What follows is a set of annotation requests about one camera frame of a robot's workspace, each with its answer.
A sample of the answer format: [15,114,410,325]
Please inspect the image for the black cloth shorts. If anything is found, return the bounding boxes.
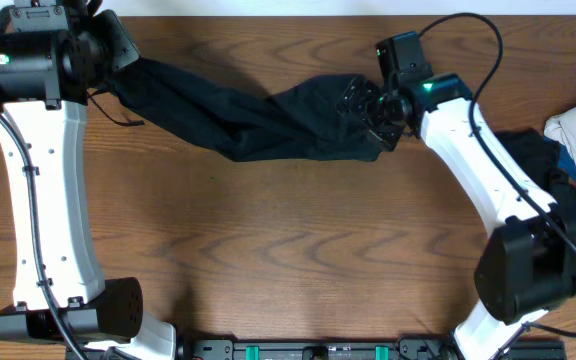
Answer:
[97,58,383,162]

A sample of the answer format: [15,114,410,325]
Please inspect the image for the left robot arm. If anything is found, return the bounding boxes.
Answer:
[0,1,177,359]

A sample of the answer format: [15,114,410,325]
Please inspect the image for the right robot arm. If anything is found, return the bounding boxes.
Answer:
[337,74,576,359]

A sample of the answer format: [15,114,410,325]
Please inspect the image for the pile of clothes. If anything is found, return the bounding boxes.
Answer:
[496,107,576,208]

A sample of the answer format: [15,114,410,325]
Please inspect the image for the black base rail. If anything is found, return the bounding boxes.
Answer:
[177,338,568,360]

